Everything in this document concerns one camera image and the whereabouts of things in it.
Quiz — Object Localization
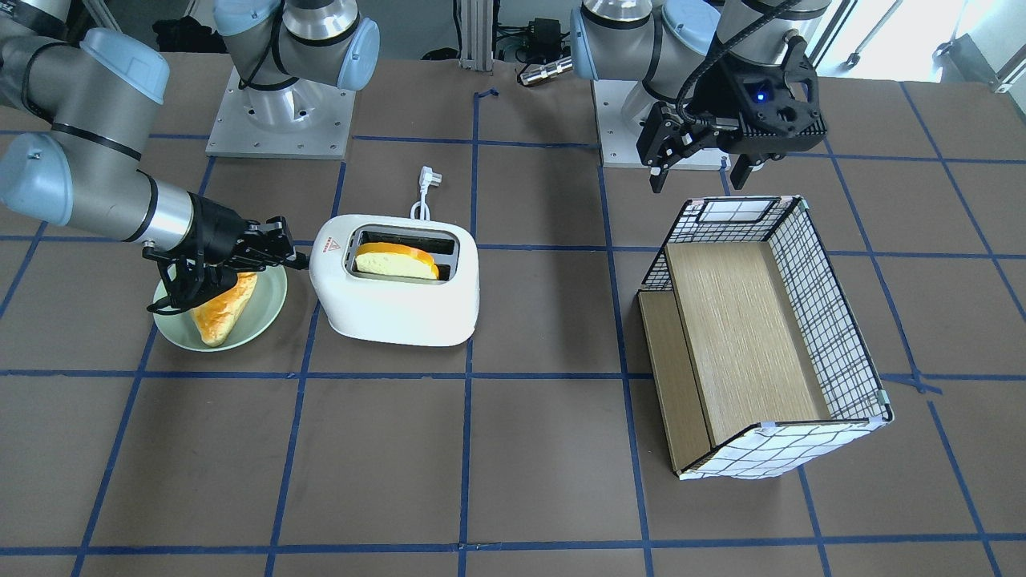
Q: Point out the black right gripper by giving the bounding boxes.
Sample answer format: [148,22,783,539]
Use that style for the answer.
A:
[143,193,310,315]

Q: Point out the silver metal cylinder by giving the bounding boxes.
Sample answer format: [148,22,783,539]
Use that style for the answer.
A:
[516,56,574,88]

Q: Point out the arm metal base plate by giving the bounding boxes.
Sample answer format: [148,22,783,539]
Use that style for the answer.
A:
[205,70,357,160]
[591,79,732,171]

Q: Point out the white two-slot toaster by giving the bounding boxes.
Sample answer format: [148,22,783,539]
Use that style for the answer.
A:
[310,213,480,347]

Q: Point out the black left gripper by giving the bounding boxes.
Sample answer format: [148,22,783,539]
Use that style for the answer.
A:
[636,36,828,194]

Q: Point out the triangular golden pastry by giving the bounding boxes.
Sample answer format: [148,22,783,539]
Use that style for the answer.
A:
[188,272,259,347]

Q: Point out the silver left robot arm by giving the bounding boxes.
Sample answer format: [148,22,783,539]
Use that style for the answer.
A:
[569,1,829,193]

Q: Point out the light green plate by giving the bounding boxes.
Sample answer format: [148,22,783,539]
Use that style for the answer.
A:
[153,267,287,352]

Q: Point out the black power adapter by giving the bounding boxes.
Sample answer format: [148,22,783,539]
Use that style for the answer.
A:
[525,18,562,51]

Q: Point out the white toaster power cable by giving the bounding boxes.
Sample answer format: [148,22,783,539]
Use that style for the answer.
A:
[410,165,439,222]

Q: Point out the yellow bread slice in toaster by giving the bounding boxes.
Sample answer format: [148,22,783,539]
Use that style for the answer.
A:
[355,242,439,280]

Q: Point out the aluminium profile post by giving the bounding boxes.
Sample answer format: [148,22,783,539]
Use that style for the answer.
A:
[452,1,497,75]

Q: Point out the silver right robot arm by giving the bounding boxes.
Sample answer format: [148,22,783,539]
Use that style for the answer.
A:
[2,1,381,315]

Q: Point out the checkered fabric storage box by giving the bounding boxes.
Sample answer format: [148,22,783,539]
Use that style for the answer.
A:
[637,195,895,480]

